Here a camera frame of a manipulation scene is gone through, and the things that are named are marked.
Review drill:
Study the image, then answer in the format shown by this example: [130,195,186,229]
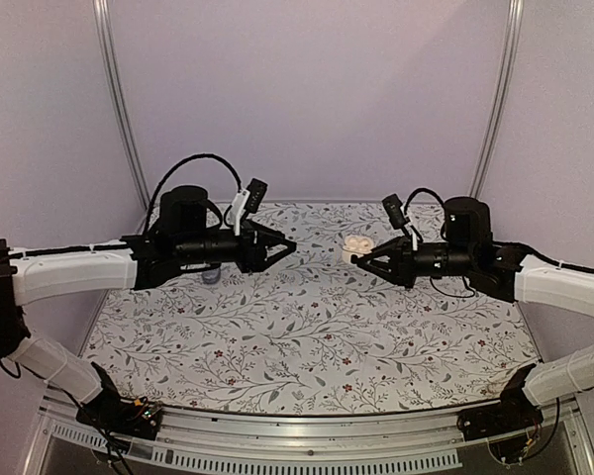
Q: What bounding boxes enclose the white earbud charging case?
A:
[342,235,374,264]

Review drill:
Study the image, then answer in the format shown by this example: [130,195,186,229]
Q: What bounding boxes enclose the left aluminium corner post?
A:
[92,0,150,211]

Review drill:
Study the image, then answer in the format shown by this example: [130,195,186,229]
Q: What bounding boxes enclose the floral patterned table mat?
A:
[83,203,539,415]

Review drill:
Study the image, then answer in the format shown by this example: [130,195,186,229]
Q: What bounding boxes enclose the purple earbud charging case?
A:
[201,267,222,285]

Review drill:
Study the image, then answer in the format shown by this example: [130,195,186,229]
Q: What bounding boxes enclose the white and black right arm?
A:
[342,195,594,431]

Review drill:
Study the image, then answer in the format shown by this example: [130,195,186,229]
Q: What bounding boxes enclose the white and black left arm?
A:
[0,180,296,429]

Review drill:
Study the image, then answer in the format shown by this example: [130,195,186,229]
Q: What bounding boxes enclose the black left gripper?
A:
[176,220,296,273]

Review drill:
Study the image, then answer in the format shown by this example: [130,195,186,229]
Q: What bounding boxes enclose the aluminium frame rail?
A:
[23,389,594,474]

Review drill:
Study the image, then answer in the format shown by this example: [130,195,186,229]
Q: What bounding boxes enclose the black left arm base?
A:
[76,363,162,440]

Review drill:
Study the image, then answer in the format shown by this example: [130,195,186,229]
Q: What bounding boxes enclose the aluminium corner post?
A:
[468,0,524,199]
[92,0,150,211]

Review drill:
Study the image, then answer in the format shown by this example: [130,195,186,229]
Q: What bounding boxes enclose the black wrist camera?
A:
[224,178,268,236]
[382,194,420,250]

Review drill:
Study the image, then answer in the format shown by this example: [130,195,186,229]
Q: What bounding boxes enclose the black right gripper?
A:
[357,235,475,289]

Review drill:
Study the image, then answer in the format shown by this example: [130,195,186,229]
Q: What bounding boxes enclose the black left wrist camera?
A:
[224,178,268,236]

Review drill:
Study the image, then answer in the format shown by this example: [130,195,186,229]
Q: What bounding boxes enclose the right aluminium corner post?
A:
[468,0,524,199]

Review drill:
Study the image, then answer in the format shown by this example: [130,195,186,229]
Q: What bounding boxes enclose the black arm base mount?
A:
[456,363,544,441]

